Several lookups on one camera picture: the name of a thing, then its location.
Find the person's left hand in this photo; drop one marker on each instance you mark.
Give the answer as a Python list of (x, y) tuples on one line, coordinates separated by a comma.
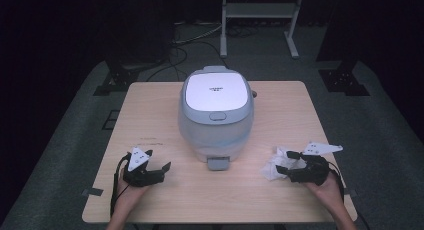
[(128, 192)]

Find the white bubble wrap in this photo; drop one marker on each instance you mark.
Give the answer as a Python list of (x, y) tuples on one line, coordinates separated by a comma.
[(275, 166)]

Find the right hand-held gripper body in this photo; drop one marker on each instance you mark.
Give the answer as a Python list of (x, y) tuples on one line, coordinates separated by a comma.
[(313, 171)]

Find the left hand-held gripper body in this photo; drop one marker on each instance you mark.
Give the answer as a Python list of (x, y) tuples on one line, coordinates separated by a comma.
[(141, 177)]

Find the white metal stand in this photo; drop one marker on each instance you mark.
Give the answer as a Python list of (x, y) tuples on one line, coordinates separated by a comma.
[(260, 10)]

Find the white trash bin grey lid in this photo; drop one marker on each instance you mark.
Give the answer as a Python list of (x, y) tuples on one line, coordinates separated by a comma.
[(216, 133)]

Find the grey tape strip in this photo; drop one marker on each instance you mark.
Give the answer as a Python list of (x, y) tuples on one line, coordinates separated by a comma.
[(92, 191)]

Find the person's right hand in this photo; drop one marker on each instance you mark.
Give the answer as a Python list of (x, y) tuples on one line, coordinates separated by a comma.
[(330, 193)]

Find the black stand base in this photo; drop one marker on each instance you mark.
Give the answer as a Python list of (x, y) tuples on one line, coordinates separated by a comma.
[(120, 76), (343, 81)]

